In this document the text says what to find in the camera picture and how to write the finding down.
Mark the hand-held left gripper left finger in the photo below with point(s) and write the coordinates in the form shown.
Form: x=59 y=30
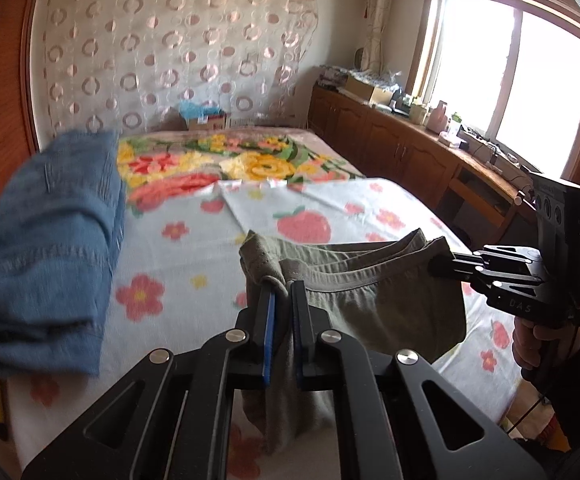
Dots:
x=272 y=340

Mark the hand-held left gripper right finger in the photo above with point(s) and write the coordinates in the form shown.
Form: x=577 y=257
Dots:
x=296 y=340

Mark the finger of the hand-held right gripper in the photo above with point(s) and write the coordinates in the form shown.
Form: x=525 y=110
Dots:
x=475 y=280
x=470 y=260

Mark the olive green pants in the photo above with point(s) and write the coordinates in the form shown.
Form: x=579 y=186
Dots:
x=370 y=300

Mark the person's right hand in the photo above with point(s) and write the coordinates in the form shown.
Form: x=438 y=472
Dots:
x=532 y=345

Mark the strawberry print bed sheet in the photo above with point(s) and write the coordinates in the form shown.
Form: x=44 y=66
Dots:
x=179 y=260

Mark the wooden cabinet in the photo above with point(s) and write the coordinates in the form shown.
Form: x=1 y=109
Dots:
x=400 y=155

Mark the pink bottle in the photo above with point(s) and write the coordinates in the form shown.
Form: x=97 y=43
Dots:
x=438 y=117

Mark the white container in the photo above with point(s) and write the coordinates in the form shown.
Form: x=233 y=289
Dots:
x=418 y=112

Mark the wooden framed window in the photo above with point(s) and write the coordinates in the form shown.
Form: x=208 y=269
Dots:
x=515 y=70

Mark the floral blanket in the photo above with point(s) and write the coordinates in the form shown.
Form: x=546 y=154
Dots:
x=235 y=157

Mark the open cardboard box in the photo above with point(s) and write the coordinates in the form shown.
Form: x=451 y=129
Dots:
x=367 y=89

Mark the cardboard box with blue cloth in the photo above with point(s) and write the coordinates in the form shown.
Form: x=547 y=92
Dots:
x=202 y=116

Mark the blue denim jeans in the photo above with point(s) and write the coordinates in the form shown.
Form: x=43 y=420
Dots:
x=44 y=260

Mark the patterned window curtain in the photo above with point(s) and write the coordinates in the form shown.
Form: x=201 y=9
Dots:
x=377 y=15

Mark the circle pattern sheer curtain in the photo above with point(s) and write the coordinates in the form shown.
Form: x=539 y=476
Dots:
x=169 y=45

